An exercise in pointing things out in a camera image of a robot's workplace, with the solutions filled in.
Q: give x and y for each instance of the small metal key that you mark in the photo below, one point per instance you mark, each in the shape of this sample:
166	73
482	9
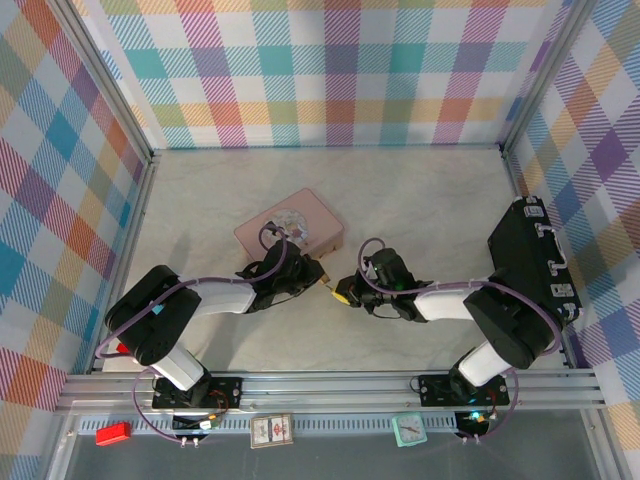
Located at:
331	290

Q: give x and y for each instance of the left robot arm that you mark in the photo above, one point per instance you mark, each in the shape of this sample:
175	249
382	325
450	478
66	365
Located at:
170	320

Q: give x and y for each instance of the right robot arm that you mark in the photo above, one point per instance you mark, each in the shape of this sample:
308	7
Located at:
500	320

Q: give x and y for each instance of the pink tin box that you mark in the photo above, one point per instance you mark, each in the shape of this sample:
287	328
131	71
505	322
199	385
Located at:
295	220

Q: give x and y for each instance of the teal alarm clock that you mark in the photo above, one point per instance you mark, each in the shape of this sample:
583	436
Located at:
410	430

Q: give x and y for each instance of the black suitcase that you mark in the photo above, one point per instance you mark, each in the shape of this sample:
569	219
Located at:
535	260

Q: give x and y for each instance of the playing card box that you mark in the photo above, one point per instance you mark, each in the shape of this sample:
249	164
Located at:
271	431

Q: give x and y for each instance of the small black controller board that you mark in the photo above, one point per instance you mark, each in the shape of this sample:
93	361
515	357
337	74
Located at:
192	424
472	422

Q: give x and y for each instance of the red block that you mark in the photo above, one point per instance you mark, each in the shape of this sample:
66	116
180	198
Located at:
113	434

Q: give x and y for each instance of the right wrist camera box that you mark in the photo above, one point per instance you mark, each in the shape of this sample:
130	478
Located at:
371	270

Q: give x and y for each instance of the aluminium front rail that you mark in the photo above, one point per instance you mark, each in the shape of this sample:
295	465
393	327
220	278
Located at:
325	390

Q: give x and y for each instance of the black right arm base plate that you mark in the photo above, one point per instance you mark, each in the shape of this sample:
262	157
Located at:
435	390

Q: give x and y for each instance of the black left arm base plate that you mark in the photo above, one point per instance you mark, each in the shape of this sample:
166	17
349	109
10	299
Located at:
225	392

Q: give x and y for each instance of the aluminium left side rail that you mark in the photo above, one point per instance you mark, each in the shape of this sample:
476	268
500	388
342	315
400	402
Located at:
127	250

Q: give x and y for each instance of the aluminium left corner post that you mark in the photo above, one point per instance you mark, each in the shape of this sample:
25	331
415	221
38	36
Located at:
105	80

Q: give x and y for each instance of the aluminium corner post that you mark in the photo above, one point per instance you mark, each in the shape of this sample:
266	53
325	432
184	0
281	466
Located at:
545	70
105	80

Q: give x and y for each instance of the aluminium right corner post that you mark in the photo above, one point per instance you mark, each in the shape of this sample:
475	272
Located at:
545	70

